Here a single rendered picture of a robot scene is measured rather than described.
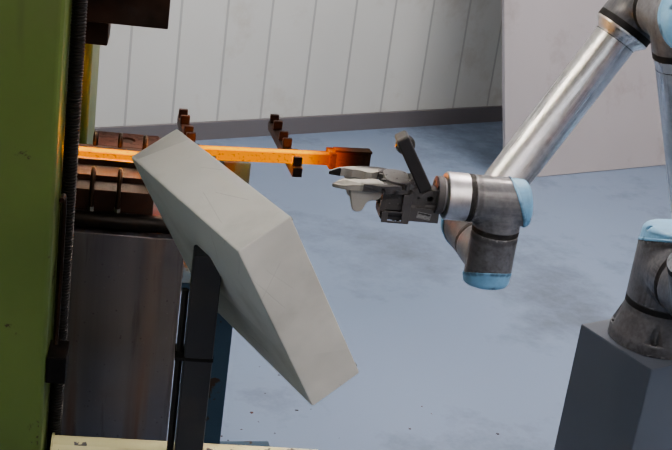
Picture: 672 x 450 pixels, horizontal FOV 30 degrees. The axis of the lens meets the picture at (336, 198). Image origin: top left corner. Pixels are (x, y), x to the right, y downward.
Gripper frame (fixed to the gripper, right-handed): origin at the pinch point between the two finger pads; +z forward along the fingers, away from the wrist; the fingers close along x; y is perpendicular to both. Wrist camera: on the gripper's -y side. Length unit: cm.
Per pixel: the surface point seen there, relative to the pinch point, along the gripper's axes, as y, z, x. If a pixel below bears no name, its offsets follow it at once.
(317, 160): 8.7, -0.3, 32.9
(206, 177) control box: -18, 26, -58
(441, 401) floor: 100, -54, 96
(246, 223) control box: -18, 21, -71
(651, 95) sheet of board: 67, -198, 344
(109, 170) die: 1.1, 41.1, -5.0
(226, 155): 8.6, 18.9, 30.4
